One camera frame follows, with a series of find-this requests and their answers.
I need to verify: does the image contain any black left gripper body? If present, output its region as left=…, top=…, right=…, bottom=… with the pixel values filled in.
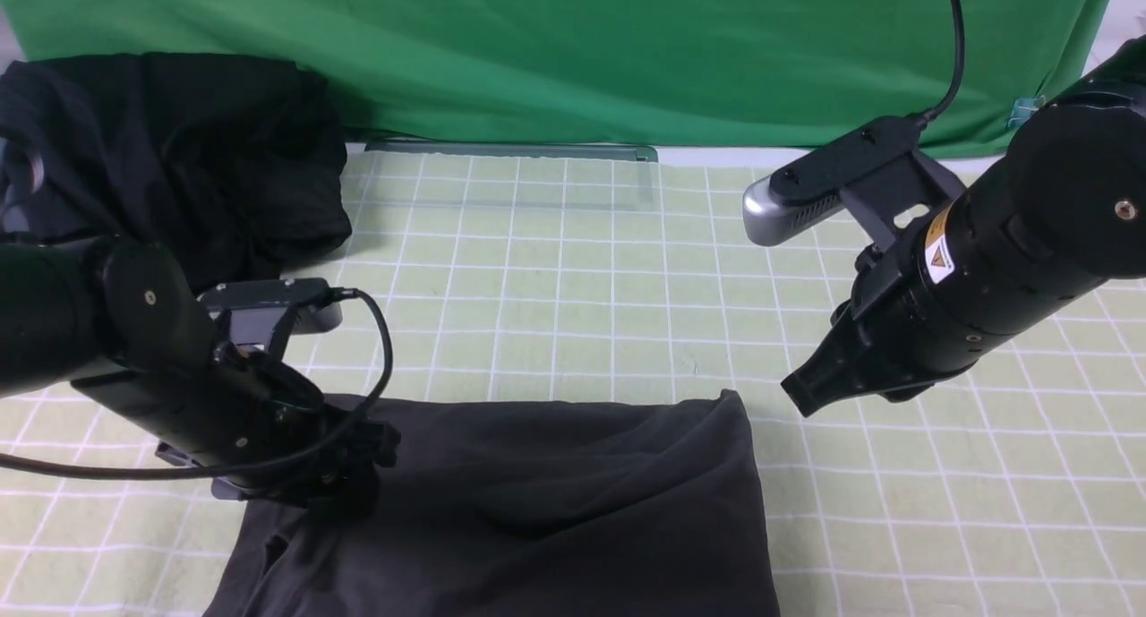
left=71, top=344, right=398, bottom=482

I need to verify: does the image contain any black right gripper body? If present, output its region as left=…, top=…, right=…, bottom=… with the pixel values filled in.
left=830, top=183, right=1104, bottom=399

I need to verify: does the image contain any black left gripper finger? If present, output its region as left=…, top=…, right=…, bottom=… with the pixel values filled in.
left=157, top=442, right=380, bottom=515

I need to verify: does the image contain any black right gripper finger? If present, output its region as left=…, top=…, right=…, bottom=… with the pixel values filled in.
left=782, top=326, right=887, bottom=417

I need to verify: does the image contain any gray long-sleeve shirt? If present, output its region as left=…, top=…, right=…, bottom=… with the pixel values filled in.
left=206, top=390, right=782, bottom=616

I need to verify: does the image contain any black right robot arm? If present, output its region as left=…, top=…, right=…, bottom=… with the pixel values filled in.
left=768, top=38, right=1145, bottom=416

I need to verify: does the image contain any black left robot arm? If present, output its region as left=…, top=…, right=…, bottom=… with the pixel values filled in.
left=1, top=239, right=400, bottom=514

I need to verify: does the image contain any blue binder clip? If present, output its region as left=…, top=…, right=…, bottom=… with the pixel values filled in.
left=1006, top=96, right=1047, bottom=131

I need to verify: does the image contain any light green grid mat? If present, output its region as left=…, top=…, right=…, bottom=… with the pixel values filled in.
left=0, top=150, right=1146, bottom=617

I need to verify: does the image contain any pile of black clothes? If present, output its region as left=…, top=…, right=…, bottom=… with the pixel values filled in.
left=3, top=53, right=352, bottom=292

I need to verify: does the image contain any green backdrop cloth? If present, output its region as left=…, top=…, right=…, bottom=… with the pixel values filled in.
left=0, top=0, right=1120, bottom=161

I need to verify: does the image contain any black left camera cable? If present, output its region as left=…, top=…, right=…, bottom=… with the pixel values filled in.
left=0, top=287, right=395, bottom=482

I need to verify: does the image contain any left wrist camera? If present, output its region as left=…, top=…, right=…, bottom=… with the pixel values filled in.
left=198, top=278, right=343, bottom=357

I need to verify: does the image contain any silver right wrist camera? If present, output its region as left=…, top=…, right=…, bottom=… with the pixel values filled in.
left=741, top=116, right=965, bottom=253

